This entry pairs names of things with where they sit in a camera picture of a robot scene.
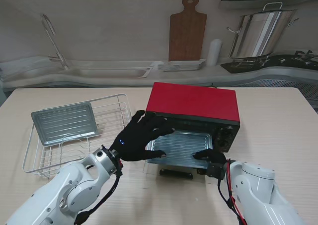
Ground red black right arm cable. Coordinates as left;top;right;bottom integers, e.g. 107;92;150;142
217;164;246;225

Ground red black left arm cable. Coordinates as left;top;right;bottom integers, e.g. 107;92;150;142
74;160;123;225

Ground red black toaster oven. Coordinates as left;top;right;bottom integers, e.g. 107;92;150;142
145;82;241;153

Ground black gas stove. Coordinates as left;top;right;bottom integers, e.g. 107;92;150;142
220;50;318;74

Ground ribbed metal baking tray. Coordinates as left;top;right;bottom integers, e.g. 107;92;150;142
145;130;214;170
30;101;101;147

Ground steel kitchen sink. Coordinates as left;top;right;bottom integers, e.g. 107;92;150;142
57;67;152;79

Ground red black arm cable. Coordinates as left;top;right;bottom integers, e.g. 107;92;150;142
217;164;246;225
74;160;123;225

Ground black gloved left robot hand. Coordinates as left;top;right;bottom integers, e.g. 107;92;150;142
109;110;176;162

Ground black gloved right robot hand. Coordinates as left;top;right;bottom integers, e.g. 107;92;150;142
192;148;227;170

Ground chrome kitchen faucet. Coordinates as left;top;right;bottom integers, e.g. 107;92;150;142
40;13;69;71

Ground stack of white plates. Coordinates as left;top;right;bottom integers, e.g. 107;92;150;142
157;59;207;72

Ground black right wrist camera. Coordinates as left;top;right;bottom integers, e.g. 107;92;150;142
205;161;226;180

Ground white paper towel roll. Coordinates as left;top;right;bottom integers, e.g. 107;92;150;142
207;38;223;67

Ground glass oven door black handle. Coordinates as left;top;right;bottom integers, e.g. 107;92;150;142
143;157;209;183

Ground stainless steel stock pot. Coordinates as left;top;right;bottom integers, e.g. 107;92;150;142
226;1;300;59

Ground white wire dish rack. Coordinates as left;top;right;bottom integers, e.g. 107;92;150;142
21;93;134;180

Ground brown wooden cutting board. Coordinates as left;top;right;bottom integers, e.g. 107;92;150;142
168;0;208;62

